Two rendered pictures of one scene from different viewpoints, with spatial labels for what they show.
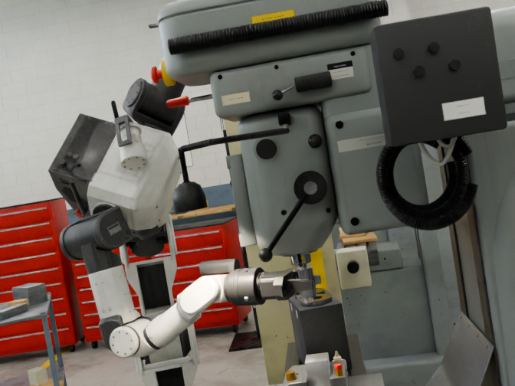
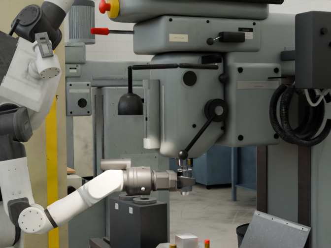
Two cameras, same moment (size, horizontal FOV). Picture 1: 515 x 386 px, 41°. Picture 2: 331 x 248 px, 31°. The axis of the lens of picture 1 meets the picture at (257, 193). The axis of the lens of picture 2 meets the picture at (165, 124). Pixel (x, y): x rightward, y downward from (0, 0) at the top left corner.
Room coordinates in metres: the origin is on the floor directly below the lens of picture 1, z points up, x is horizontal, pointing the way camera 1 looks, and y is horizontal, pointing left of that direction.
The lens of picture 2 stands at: (0.00, 0.89, 1.51)
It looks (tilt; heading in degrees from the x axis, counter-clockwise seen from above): 3 degrees down; 330
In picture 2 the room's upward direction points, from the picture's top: 1 degrees counter-clockwise
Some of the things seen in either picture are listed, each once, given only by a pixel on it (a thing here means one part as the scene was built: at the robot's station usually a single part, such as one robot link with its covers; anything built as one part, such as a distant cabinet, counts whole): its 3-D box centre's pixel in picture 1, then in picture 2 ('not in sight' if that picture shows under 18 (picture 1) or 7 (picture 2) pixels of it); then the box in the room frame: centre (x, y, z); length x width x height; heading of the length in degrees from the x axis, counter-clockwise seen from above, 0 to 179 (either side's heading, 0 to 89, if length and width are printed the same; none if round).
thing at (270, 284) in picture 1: (268, 286); (155, 181); (1.60, 0.01, 1.23); 0.13 x 0.12 x 0.10; 157
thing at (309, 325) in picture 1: (317, 328); (137, 223); (1.96, -0.11, 1.02); 0.22 x 0.12 x 0.20; 6
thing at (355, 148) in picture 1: (373, 168); (238, 104); (1.54, -0.27, 1.47); 0.24 x 0.19 x 0.26; 175
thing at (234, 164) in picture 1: (242, 200); (151, 113); (1.57, 0.04, 1.45); 0.04 x 0.04 x 0.21; 85
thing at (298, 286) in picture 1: (300, 286); (185, 181); (1.53, -0.06, 1.23); 0.06 x 0.02 x 0.03; 67
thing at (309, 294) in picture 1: (304, 284); (184, 181); (1.56, -0.07, 1.23); 0.05 x 0.05 x 0.06
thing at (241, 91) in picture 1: (291, 86); (195, 37); (1.56, -0.12, 1.68); 0.34 x 0.24 x 0.10; 85
